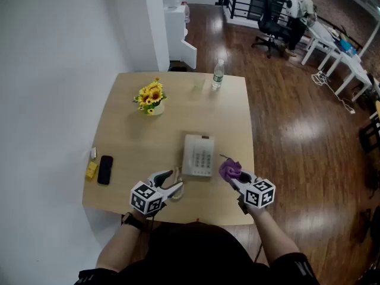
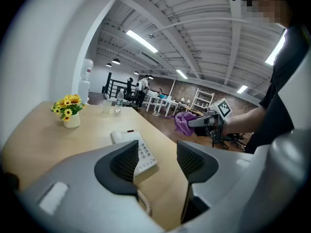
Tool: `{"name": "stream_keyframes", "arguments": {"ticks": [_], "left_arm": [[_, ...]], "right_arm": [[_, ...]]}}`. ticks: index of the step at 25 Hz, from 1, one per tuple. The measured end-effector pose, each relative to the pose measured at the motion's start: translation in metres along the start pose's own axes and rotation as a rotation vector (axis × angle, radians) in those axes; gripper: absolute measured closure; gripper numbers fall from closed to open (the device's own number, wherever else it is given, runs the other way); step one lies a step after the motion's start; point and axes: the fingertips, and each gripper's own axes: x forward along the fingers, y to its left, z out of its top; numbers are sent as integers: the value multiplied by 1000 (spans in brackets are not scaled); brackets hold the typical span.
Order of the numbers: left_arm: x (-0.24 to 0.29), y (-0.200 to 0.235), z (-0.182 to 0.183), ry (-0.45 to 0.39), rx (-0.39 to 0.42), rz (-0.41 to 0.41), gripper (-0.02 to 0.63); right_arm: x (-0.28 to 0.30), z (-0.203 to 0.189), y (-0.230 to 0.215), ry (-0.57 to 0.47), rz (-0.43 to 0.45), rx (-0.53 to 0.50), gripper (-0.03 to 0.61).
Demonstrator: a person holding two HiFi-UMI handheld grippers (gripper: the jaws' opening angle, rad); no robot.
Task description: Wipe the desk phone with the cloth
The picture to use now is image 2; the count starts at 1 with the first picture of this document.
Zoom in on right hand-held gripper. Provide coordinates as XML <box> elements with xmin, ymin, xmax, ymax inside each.
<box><xmin>186</xmin><ymin>98</ymin><xmax>233</xmax><ymax>148</ymax></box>

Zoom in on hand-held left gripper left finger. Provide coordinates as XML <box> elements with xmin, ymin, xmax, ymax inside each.
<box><xmin>17</xmin><ymin>139</ymin><xmax>167</xmax><ymax>233</ymax></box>

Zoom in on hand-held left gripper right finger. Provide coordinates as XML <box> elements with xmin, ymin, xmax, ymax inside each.
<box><xmin>169</xmin><ymin>140</ymin><xmax>275</xmax><ymax>233</ymax></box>

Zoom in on purple cloth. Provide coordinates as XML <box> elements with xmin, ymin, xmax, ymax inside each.
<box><xmin>169</xmin><ymin>111</ymin><xmax>197</xmax><ymax>137</ymax></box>

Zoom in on white desk phone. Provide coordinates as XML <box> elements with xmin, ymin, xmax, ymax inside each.
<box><xmin>109</xmin><ymin>129</ymin><xmax>158</xmax><ymax>177</ymax></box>

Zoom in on person's right forearm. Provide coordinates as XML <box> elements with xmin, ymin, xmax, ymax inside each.
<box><xmin>222</xmin><ymin>105</ymin><xmax>268</xmax><ymax>137</ymax></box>

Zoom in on wooden desk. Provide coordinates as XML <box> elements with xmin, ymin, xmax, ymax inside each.
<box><xmin>1</xmin><ymin>100</ymin><xmax>190</xmax><ymax>232</ymax></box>

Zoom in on white ladder shelf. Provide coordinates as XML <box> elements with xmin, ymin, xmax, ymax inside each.
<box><xmin>190</xmin><ymin>87</ymin><xmax>215</xmax><ymax>112</ymax></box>

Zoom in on black office chair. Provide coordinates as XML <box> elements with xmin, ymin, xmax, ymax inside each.
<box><xmin>213</xmin><ymin>132</ymin><xmax>246</xmax><ymax>151</ymax></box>
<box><xmin>123</xmin><ymin>77</ymin><xmax>137</xmax><ymax>104</ymax></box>

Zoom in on white table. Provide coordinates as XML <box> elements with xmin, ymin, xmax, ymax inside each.
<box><xmin>145</xmin><ymin>94</ymin><xmax>180</xmax><ymax>117</ymax></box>

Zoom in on sunflowers in white vase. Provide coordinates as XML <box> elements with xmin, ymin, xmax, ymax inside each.
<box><xmin>50</xmin><ymin>94</ymin><xmax>86</xmax><ymax>129</ymax></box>

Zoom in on clear plastic water bottle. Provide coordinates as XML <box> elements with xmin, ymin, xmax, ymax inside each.
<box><xmin>114</xmin><ymin>88</ymin><xmax>125</xmax><ymax>114</ymax></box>

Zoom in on person's black shirt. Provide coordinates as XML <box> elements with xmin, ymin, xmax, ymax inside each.
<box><xmin>244</xmin><ymin>23</ymin><xmax>311</xmax><ymax>154</ymax></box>

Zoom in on black stair railing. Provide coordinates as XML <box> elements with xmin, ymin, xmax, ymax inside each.
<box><xmin>101</xmin><ymin>72</ymin><xmax>129</xmax><ymax>99</ymax></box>

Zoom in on white water dispenser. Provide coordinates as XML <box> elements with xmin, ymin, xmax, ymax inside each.
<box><xmin>78</xmin><ymin>58</ymin><xmax>94</xmax><ymax>104</ymax></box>

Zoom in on white coiled phone cord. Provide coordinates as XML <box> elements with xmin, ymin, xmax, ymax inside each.
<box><xmin>137</xmin><ymin>189</ymin><xmax>153</xmax><ymax>216</ymax></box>

